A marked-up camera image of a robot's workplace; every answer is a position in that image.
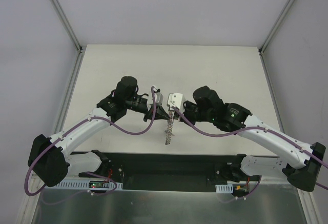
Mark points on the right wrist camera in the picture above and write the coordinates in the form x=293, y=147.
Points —
x=176, y=101

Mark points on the left aluminium frame post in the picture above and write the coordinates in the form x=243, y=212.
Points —
x=66, y=25

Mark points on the cable duct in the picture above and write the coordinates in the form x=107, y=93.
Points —
x=228, y=188
x=86, y=184

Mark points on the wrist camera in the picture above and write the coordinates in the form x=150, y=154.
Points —
x=176, y=101
x=156, y=97

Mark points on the right aluminium frame post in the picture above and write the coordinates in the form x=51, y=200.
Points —
x=277, y=24

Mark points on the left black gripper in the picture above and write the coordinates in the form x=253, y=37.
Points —
x=149, y=112

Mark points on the left cable duct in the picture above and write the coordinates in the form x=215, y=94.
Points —
x=86, y=184

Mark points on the aluminium frame post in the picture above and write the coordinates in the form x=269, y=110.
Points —
x=66, y=25
x=277, y=24

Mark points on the metal disc with keyrings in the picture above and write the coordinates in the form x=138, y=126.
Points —
x=169, y=130

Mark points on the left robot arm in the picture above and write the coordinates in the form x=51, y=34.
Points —
x=52, y=159

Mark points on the right cable duct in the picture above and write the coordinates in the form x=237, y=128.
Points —
x=228, y=188

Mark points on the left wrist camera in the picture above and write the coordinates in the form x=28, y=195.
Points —
x=156, y=97

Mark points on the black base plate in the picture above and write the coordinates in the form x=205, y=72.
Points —
x=165, y=172

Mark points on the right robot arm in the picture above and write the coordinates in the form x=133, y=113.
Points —
x=296, y=161

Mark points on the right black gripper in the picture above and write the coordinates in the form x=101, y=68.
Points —
x=186, y=111

